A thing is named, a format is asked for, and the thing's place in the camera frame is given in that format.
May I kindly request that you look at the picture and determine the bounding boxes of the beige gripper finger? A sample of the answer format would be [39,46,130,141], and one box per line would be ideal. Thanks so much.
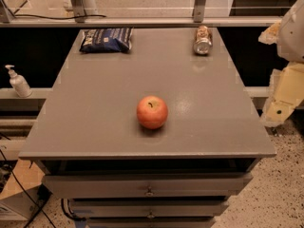
[260,62,304,127]
[258,22,281,45]

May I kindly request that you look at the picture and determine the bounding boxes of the orange soda can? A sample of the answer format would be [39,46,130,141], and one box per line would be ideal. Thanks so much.
[193,26,213,55]

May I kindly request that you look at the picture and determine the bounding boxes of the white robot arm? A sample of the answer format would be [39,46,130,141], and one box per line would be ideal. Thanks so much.
[258,0,304,127]

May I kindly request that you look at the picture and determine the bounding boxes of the red apple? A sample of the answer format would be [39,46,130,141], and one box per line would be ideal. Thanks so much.
[137,96,168,129]

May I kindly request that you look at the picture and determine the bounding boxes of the blue chip bag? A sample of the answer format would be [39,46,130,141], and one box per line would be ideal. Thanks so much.
[80,28,133,53]

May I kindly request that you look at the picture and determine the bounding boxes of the top drawer knob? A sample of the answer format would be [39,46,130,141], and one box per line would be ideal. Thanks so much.
[145,186,154,197]

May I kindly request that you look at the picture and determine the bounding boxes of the drawer knob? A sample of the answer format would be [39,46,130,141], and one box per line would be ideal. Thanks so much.
[146,211,155,219]
[145,186,154,197]

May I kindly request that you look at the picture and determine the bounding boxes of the grey drawer cabinet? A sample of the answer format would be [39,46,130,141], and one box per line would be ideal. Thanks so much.
[20,28,275,228]

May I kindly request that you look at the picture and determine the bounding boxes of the white pump bottle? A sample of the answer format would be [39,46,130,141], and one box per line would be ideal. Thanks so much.
[5,65,32,98]

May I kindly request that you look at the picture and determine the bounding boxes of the cardboard box on floor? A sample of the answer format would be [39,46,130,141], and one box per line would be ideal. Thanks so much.
[0,160,45,221]

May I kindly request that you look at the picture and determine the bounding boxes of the right metal frame post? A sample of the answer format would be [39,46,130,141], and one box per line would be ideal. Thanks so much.
[193,0,206,23]

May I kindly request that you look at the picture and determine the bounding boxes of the metal frame post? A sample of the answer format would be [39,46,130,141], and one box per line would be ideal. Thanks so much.
[193,0,206,23]
[70,0,86,23]

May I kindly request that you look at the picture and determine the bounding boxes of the left metal frame post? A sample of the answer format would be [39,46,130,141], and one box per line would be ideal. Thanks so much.
[70,0,86,23]

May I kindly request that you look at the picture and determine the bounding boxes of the black cable on shelf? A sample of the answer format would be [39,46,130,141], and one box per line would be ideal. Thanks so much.
[0,0,107,21]

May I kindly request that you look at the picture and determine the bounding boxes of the black floor cable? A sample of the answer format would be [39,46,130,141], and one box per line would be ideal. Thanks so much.
[0,149,58,228]

